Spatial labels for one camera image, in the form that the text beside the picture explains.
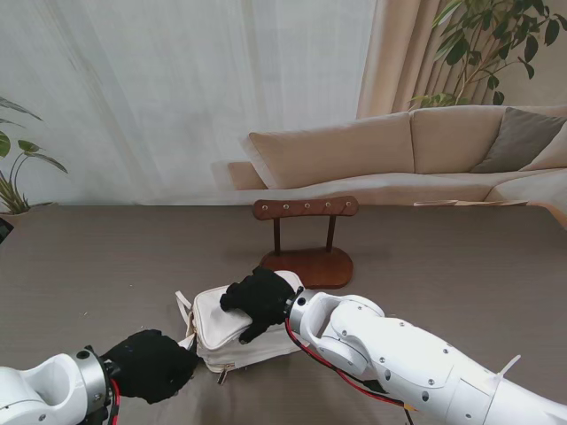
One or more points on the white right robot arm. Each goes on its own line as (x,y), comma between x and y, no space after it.
(412,358)

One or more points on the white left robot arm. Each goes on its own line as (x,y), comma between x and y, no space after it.
(48,389)

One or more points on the beige sofa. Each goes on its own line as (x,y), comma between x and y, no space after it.
(336,150)

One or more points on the beige curtain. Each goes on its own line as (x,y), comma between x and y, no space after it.
(398,53)

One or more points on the beige sofa cushion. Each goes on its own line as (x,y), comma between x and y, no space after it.
(551,152)

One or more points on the dark flat object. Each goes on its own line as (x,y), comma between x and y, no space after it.
(4,230)

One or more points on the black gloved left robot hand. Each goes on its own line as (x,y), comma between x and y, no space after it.
(150,365)

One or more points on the broad-leaf green potted plant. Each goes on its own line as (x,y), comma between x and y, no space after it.
(31,148)

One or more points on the white zippered pouch bag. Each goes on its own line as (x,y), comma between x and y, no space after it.
(221,327)

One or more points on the white sheer curtain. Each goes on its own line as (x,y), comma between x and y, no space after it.
(133,88)

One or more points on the tall green leafy plant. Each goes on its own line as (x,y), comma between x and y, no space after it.
(456,44)

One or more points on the grey sofa cushion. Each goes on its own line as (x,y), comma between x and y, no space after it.
(518,137)

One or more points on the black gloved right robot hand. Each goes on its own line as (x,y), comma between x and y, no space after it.
(263,296)

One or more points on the brown wooden jewelry stand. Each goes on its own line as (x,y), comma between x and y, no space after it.
(305,265)

